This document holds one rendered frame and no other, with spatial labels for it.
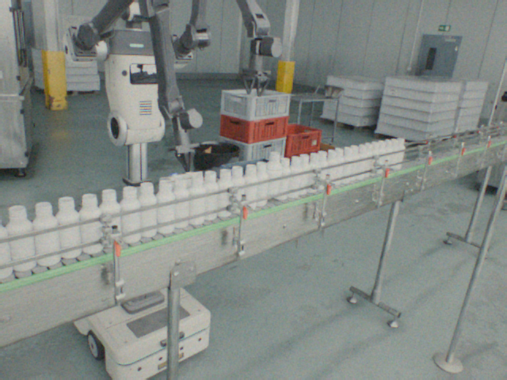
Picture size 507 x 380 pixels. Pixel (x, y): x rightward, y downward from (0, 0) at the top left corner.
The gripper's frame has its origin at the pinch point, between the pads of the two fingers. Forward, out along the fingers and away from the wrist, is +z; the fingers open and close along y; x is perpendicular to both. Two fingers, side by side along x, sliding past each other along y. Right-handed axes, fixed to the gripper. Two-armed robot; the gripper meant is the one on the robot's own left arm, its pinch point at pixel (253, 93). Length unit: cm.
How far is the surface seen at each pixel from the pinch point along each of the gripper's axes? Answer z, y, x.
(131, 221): 32, -19, 61
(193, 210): 34, -18, 39
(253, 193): 33.1, -18.2, 13.3
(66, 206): 25, -17, 78
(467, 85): 30, 213, -758
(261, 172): 26.3, -16.0, 8.2
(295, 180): 32.3, -17.7, -10.0
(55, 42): 8, 746, -154
